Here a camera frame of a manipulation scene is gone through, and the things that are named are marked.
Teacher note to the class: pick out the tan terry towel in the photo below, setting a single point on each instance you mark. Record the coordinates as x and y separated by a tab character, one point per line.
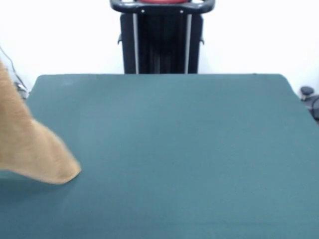
30	144

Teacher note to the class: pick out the dark green table cloth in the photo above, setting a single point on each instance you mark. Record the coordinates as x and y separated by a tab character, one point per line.
174	161

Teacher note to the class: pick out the black equipment stack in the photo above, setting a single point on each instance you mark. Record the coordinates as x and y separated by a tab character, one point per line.
22	89

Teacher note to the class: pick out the black office chair base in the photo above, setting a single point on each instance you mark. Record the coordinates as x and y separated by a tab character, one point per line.
309	97

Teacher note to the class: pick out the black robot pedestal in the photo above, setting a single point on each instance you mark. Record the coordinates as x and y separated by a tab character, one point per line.
162	44

